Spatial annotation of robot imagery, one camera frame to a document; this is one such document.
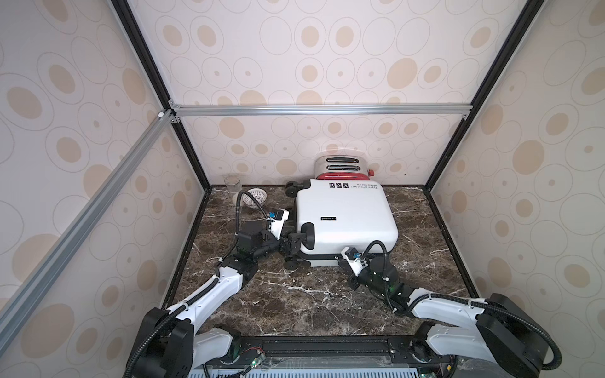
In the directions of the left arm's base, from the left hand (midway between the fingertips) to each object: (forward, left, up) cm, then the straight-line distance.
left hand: (307, 233), depth 77 cm
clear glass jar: (+31, +33, -8) cm, 46 cm away
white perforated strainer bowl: (+34, +24, -18) cm, 45 cm away
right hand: (-3, -15, -12) cm, 19 cm away
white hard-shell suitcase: (+9, -10, -1) cm, 13 cm away
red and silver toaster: (+39, -15, -5) cm, 42 cm away
